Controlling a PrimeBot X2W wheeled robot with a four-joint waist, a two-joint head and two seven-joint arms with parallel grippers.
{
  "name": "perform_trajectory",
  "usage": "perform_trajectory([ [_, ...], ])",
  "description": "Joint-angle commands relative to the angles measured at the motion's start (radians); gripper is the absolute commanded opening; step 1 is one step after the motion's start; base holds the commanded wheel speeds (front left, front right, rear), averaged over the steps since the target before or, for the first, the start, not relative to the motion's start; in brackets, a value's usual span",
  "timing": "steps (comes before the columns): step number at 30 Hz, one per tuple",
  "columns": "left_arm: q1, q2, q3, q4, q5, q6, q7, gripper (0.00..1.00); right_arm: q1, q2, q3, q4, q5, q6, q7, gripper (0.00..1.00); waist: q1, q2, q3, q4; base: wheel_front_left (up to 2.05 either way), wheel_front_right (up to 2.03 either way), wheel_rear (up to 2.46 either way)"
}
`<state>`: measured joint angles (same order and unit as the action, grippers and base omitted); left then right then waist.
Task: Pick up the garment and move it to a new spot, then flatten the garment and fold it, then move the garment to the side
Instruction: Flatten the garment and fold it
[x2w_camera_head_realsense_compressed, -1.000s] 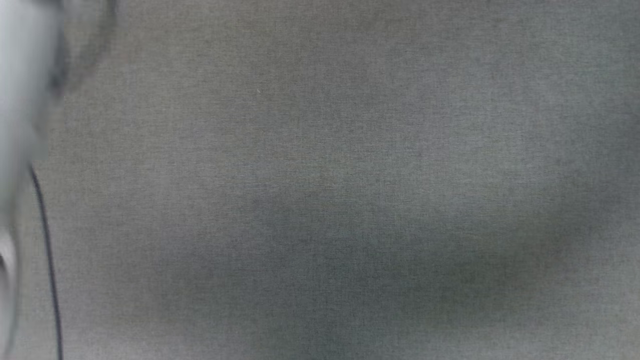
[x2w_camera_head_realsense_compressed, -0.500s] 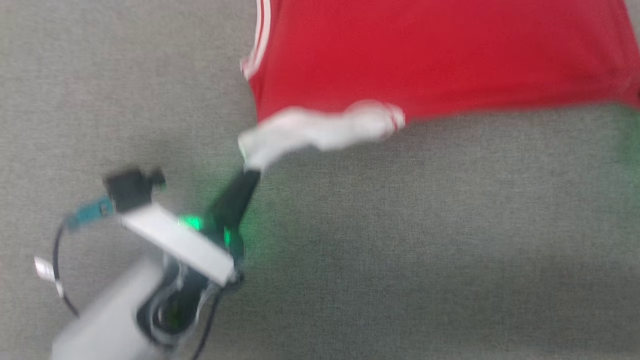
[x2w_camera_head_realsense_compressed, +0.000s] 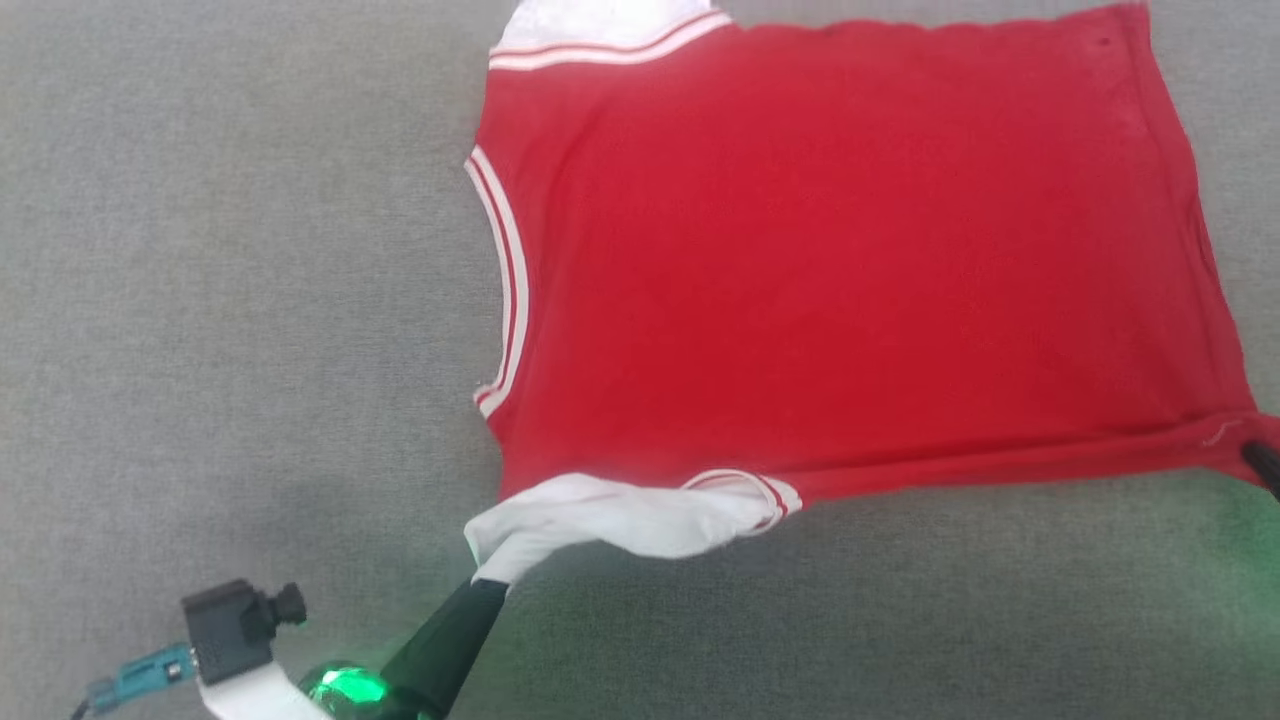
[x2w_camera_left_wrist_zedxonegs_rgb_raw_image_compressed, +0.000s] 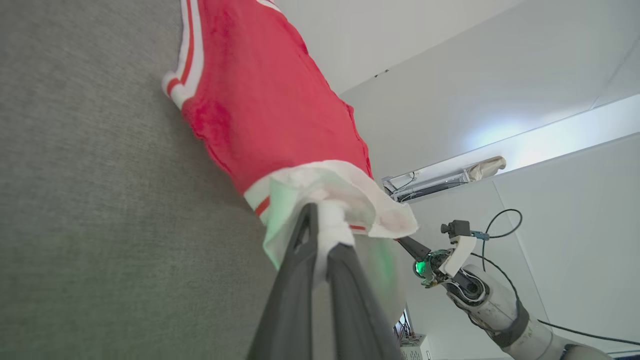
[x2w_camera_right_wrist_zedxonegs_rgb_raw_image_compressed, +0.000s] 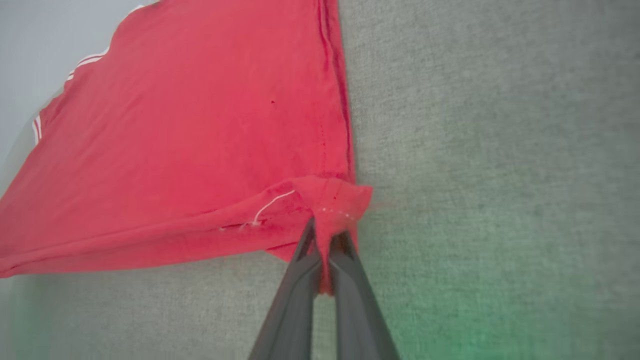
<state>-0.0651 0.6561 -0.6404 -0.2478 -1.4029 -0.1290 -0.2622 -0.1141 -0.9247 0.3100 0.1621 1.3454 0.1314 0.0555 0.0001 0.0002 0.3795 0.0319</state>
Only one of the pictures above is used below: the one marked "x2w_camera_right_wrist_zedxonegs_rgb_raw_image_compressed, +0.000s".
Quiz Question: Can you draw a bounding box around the red shirt with white stripes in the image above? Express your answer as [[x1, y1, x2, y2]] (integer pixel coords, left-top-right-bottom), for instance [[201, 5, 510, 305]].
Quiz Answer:
[[0, 0, 374, 296]]

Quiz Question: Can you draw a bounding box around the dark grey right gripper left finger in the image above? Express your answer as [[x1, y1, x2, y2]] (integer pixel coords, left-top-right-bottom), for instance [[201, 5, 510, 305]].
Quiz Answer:
[[248, 218, 322, 360]]

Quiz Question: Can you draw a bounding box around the grey fabric sofa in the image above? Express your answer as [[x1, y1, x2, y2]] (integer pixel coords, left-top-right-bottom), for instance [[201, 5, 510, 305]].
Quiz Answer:
[[0, 0, 640, 360]]

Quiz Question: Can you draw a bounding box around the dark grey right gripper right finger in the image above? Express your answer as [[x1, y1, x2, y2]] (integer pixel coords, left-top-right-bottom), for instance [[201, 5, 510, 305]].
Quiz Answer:
[[329, 230, 401, 360]]

